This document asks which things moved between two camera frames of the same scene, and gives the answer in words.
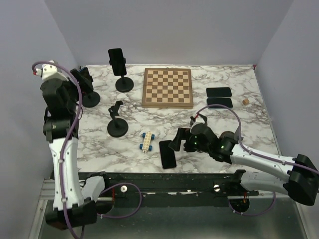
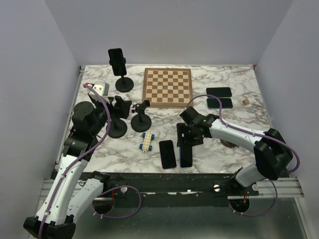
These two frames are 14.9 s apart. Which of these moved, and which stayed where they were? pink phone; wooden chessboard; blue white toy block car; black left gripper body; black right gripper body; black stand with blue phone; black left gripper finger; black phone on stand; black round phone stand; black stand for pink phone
Moved: black left gripper finger; black stand with blue phone; black right gripper body; black left gripper body
Stayed: wooden chessboard; black stand for pink phone; black round phone stand; blue white toy block car; pink phone; black phone on stand
